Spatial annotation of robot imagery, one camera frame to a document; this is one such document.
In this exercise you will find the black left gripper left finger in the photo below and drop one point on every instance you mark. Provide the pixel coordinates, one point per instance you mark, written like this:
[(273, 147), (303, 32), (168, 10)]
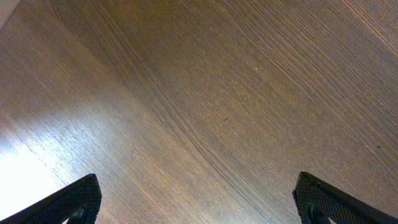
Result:
[(77, 203)]

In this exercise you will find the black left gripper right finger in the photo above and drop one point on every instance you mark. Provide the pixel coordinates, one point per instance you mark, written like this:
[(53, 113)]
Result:
[(320, 202)]

